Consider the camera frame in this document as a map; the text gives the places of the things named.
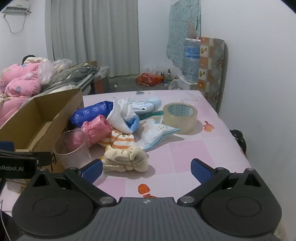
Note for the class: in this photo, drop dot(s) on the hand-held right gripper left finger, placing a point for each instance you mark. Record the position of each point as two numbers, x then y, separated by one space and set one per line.
92 170

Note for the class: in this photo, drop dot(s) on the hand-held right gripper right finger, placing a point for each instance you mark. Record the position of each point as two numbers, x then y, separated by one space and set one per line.
201 170

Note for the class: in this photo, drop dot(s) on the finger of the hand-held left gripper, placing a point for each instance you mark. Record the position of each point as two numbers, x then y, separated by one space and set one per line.
44 159
7 146

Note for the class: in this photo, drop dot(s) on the cream sock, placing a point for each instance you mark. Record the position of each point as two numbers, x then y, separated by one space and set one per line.
124 160

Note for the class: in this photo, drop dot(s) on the brown cardboard box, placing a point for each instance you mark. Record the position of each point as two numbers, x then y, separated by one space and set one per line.
68 114

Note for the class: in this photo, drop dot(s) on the clear packing tape roll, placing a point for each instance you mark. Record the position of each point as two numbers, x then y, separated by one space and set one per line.
180 122

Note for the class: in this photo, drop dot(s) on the light blue cloth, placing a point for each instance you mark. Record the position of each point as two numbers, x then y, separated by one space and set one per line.
150 103

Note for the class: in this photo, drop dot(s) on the pink printed tablecloth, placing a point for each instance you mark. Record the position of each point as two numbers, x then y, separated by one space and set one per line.
208 150

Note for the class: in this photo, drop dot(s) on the clear plastic cup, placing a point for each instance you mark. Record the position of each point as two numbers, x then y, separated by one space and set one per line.
69 148

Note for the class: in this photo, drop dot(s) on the orange striped sock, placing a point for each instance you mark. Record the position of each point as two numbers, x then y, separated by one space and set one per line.
122 140

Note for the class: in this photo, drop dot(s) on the pink plastic bag roll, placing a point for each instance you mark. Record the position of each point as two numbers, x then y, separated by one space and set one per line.
97 126

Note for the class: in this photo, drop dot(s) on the black round object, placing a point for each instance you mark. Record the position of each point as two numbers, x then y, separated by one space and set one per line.
237 134

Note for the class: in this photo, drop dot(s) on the blue wet wipes pack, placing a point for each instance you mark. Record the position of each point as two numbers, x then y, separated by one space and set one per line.
90 112

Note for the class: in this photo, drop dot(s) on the white snack packet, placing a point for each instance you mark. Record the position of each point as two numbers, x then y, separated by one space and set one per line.
155 132

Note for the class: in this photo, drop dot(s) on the white and blue towel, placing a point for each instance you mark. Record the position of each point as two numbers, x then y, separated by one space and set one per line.
120 115

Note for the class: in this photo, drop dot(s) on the pink printed blanket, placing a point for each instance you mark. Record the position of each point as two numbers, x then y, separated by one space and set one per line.
20 85

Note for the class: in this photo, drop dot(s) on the clear crumpled plastic bag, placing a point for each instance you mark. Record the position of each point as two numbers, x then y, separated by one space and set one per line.
46 71

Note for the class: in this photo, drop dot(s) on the white water dispenser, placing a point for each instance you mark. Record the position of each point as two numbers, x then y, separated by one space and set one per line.
187 85

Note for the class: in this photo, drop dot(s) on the reddish brown box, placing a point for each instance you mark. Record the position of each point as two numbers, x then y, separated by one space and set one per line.
101 84

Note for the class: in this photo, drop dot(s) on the grey blanket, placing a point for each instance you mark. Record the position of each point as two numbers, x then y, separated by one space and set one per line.
74 75

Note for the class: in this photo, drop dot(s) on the white plastic bag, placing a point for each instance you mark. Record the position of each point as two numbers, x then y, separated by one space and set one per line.
174 84

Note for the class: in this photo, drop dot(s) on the cream fleece blanket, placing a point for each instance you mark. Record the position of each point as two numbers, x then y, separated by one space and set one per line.
39 60

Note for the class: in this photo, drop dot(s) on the small dark bottle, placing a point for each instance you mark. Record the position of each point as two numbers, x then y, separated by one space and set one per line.
169 74

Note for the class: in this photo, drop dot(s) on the folded patterned mattress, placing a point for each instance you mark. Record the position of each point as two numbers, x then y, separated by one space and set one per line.
215 69

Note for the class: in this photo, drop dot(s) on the red plastic bag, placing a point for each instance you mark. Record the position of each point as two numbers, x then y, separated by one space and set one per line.
149 78

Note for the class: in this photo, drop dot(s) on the large blue water bottle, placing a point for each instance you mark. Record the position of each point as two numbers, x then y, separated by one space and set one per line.
191 62

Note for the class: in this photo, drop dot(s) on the grey curtain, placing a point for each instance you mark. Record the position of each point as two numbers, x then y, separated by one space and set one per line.
92 34

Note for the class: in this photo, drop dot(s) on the white air conditioner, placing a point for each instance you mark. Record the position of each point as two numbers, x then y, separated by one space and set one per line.
16 8

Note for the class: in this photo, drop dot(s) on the hanging teal cloth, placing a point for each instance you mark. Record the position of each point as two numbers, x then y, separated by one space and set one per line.
178 27

